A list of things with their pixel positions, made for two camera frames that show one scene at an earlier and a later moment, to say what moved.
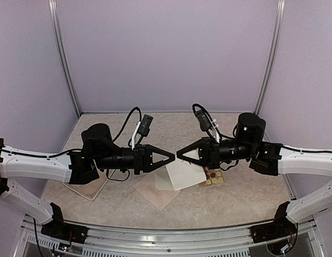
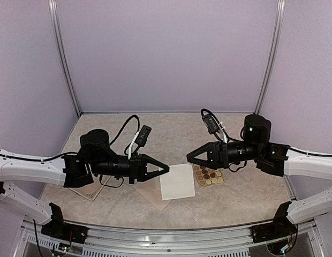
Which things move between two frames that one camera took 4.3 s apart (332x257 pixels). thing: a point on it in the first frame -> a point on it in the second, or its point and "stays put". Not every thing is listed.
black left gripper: (143, 158) -> (138, 167)
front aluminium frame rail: (226, 241) stays put
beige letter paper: (90, 190) stays put
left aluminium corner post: (55, 21) stays put
